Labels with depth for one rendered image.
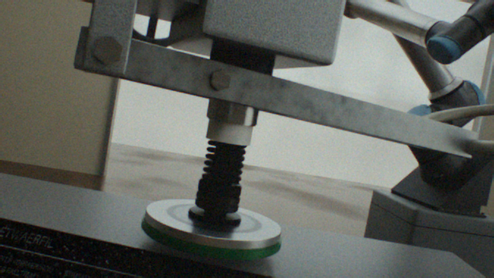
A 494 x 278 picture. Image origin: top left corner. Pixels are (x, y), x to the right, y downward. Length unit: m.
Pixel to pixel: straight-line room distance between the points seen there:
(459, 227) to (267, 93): 1.27
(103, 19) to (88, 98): 5.04
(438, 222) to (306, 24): 1.25
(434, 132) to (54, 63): 5.21
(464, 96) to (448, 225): 0.50
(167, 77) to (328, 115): 0.25
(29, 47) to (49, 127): 0.98
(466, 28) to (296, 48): 0.78
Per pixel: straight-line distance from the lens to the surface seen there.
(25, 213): 0.76
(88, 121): 5.59
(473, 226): 1.81
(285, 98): 0.63
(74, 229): 0.71
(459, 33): 1.30
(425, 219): 1.70
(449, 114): 1.24
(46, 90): 5.72
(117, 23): 0.55
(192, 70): 0.58
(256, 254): 0.61
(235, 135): 0.64
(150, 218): 0.64
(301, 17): 0.59
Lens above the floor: 1.08
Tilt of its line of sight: 3 degrees down
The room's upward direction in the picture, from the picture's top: 10 degrees clockwise
